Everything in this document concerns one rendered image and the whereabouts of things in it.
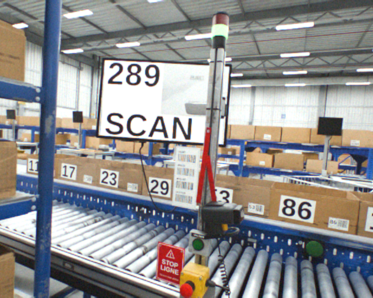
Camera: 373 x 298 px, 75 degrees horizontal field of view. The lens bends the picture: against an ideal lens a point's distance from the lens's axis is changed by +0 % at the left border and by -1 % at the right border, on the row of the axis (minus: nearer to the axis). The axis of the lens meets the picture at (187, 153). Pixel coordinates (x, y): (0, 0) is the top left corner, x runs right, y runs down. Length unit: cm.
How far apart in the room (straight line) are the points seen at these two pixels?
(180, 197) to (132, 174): 88
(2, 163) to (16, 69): 17
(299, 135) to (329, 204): 456
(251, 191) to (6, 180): 110
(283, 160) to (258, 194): 428
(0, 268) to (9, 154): 20
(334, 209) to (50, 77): 124
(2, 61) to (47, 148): 16
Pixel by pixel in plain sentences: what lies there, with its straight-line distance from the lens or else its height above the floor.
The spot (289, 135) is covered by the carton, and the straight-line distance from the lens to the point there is 585.
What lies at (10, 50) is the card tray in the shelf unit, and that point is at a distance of 54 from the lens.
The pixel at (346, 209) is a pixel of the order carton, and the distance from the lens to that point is 136.
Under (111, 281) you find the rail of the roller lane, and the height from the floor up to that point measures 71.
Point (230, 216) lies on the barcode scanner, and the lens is 70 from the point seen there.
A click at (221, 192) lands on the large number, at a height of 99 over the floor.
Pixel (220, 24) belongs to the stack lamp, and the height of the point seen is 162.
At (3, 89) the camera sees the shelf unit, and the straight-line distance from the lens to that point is 49.
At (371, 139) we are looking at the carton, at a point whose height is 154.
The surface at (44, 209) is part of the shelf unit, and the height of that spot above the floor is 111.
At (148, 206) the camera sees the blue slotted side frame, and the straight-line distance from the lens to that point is 158.
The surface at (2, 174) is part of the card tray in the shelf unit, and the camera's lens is 54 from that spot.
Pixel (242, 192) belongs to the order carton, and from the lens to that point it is 136.
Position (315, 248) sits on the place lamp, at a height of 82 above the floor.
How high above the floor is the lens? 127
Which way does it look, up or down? 3 degrees down
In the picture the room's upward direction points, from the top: 4 degrees clockwise
